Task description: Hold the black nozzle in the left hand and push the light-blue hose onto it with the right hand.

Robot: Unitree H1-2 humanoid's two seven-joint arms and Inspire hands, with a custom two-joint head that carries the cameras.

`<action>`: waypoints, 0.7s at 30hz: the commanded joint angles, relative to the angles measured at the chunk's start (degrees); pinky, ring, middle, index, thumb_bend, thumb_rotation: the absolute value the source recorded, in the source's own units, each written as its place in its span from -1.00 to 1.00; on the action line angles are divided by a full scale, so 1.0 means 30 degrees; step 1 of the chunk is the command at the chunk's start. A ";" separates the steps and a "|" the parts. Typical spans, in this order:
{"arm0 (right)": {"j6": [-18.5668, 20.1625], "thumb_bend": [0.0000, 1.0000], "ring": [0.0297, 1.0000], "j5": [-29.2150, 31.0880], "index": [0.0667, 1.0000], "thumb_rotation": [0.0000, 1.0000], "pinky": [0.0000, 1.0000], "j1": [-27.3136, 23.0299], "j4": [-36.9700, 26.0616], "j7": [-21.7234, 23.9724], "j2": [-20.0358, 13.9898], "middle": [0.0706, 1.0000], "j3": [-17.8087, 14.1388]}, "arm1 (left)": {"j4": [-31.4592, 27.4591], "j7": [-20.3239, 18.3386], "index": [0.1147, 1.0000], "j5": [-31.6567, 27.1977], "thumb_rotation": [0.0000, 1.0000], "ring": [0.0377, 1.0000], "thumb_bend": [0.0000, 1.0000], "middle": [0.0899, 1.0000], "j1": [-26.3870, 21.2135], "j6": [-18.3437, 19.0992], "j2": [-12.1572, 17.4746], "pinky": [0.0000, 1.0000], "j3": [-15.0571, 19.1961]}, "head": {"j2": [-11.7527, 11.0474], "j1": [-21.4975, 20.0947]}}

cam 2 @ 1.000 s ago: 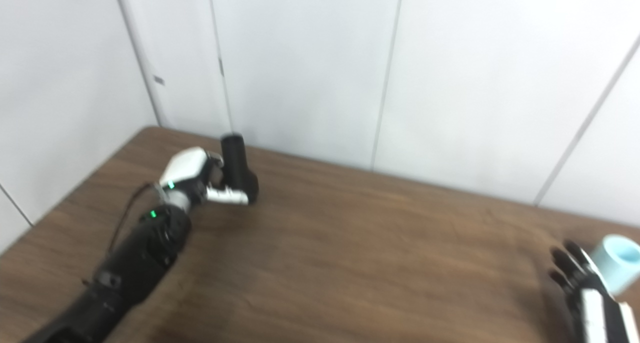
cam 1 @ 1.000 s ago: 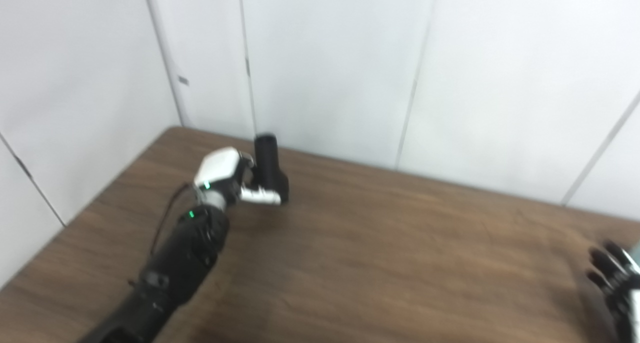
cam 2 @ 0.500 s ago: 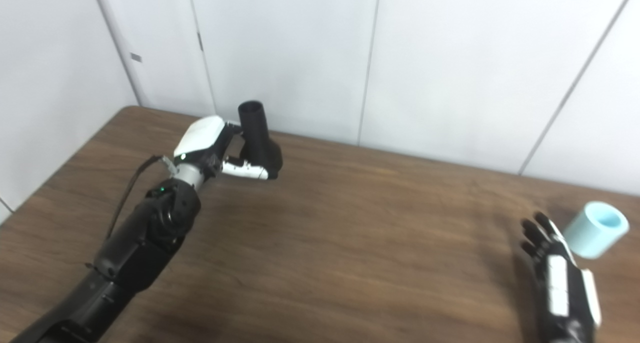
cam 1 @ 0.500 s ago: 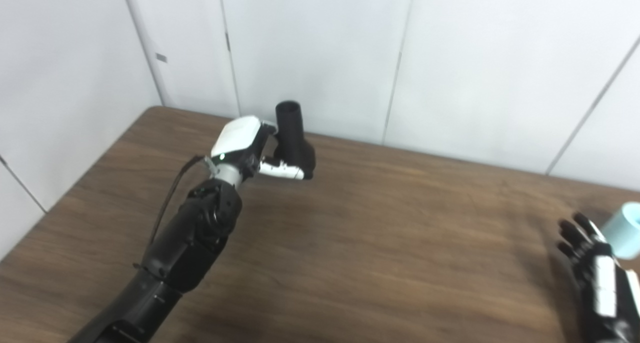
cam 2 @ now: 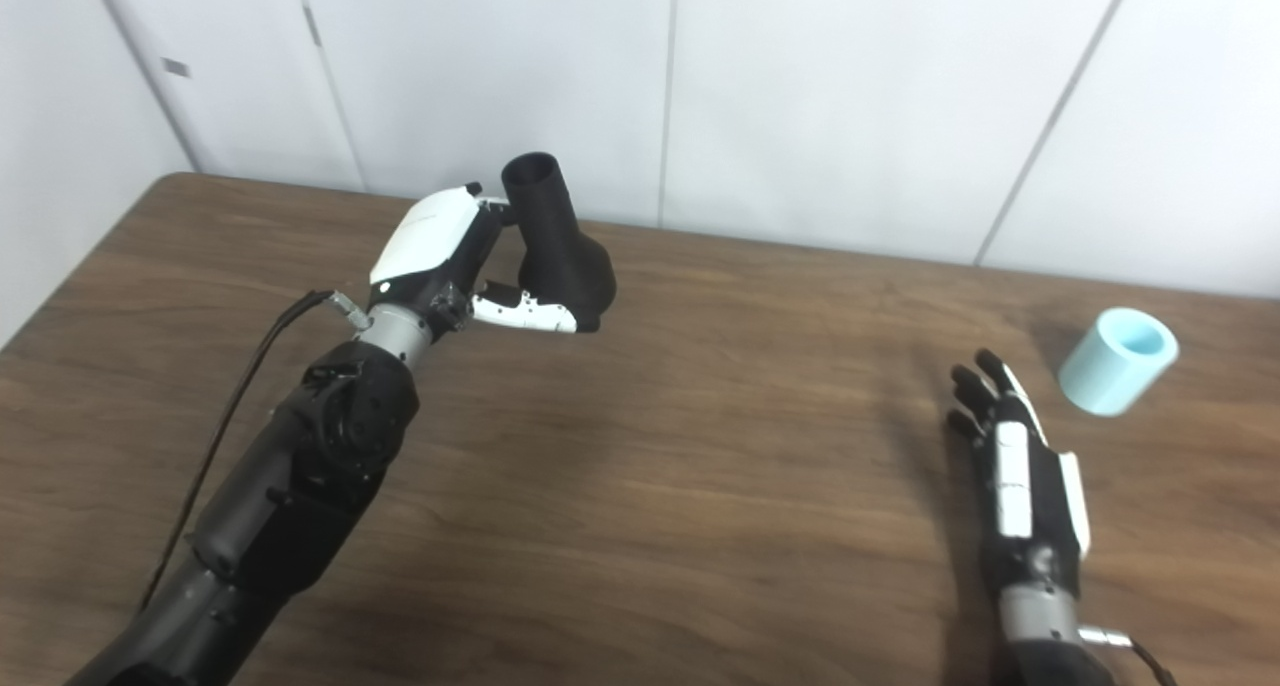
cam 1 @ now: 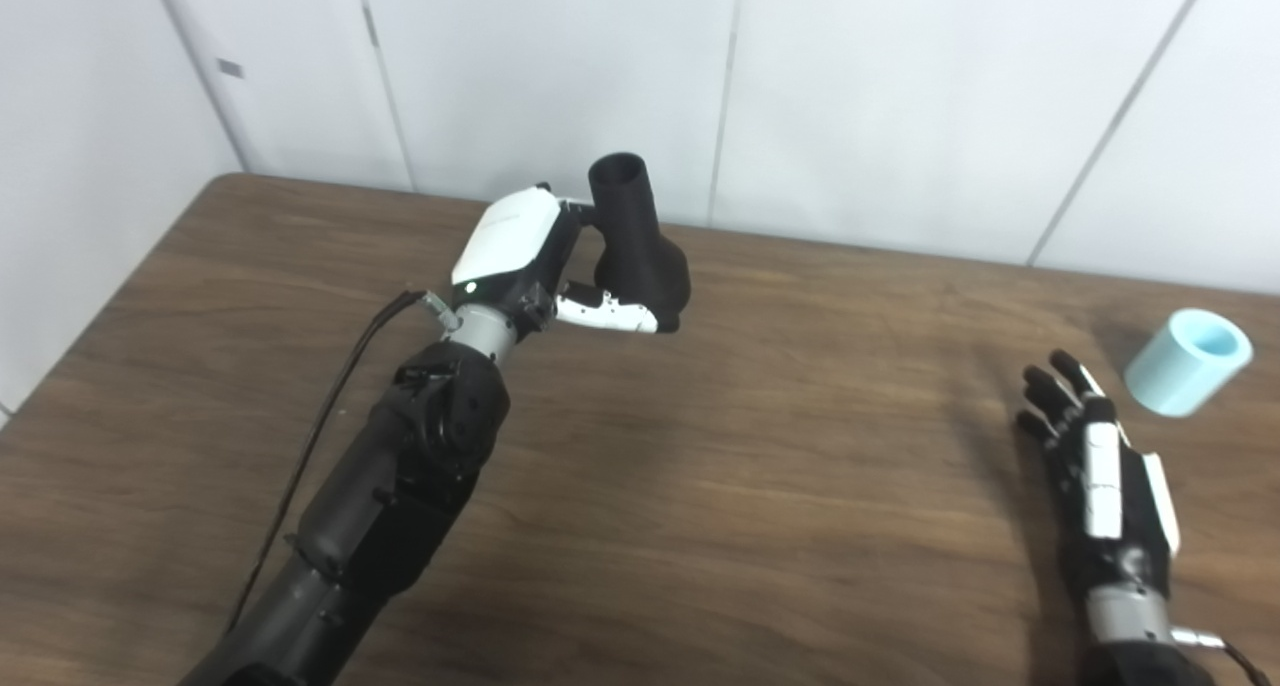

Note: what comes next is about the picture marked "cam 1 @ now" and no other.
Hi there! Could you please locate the white and black right hand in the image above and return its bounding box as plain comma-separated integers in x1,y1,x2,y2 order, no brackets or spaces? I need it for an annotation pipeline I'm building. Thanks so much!
1016,349,1182,609

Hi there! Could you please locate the white and black left hand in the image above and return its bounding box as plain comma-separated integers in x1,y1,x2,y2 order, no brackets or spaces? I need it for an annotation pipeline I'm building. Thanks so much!
450,182,663,336

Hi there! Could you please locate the black funnel-shaped nozzle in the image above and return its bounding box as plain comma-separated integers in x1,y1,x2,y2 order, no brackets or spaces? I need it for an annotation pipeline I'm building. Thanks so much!
587,152,692,334

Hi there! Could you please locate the light-blue hose piece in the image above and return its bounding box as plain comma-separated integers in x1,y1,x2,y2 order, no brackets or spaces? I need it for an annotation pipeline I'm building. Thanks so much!
1124,308,1254,418

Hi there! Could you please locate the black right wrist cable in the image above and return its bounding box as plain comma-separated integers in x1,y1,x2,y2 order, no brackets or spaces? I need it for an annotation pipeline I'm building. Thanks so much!
1170,626,1273,686

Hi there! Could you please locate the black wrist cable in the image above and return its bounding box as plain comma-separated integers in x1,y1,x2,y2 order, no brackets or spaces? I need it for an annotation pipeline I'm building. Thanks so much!
1170,626,1273,686
224,288,463,639

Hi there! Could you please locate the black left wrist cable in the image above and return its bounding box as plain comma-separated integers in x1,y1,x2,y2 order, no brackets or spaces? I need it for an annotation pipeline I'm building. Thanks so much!
224,288,463,639

